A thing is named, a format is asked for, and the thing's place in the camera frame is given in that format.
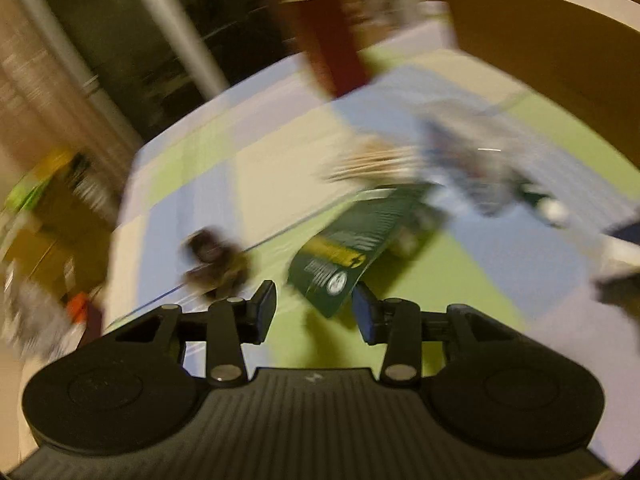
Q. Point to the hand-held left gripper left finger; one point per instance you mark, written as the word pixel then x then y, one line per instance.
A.
pixel 265 310

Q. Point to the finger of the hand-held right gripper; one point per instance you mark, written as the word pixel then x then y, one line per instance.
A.
pixel 617 292
pixel 627 234

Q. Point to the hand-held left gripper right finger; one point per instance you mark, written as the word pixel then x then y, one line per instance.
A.
pixel 364 317

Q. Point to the green face mask packet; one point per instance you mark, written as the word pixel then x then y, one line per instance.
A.
pixel 360 240

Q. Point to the brown cardboard box container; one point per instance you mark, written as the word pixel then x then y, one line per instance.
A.
pixel 540 50

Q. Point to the dark scrunchie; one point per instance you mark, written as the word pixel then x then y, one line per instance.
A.
pixel 212 260

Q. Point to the small black white tube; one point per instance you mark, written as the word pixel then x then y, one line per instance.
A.
pixel 552 210

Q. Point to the checkered tablecloth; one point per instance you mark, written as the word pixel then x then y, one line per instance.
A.
pixel 500 280

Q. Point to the bag of cotton swabs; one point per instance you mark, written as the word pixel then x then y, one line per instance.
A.
pixel 375 162

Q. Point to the clear plastic bag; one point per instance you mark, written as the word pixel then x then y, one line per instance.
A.
pixel 465 160

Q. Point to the orange small object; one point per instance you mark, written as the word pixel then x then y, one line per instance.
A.
pixel 77 307

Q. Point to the tall cardboard box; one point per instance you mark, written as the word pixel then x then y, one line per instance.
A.
pixel 45 255

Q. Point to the white printed plastic bag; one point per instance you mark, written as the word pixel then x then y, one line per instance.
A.
pixel 35 315

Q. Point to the green tissue packs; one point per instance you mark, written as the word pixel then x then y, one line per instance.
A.
pixel 35 182

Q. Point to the dark red box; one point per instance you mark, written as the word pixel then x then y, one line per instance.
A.
pixel 330 50

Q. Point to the glass door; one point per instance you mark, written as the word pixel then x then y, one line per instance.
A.
pixel 150 25

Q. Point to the beige curtain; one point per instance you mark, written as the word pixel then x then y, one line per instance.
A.
pixel 45 90

